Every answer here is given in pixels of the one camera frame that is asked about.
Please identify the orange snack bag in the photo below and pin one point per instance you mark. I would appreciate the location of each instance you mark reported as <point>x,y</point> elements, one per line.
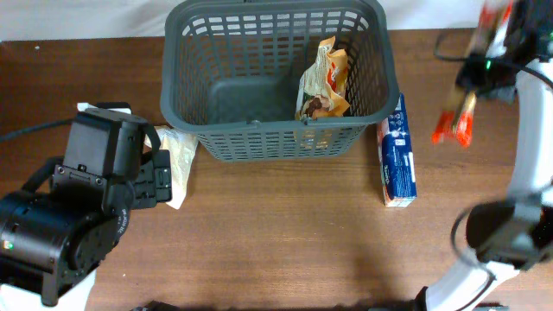
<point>322,87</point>

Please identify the blue carton box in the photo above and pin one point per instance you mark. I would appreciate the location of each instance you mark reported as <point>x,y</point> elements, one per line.
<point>396,158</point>

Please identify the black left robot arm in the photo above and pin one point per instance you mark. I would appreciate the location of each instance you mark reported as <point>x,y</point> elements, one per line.
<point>71,213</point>

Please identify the grey plastic basket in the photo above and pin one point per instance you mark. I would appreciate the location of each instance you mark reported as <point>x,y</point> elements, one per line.
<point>231,72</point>

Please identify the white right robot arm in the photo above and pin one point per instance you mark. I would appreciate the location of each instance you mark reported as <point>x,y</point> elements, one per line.
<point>509,56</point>

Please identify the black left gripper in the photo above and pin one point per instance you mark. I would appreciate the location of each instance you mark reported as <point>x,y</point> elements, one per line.
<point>155,186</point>

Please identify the white plastic bag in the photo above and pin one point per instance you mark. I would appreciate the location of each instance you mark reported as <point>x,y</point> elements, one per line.
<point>177,151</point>

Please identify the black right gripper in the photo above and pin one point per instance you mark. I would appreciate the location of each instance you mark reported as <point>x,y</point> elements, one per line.
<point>467,74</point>

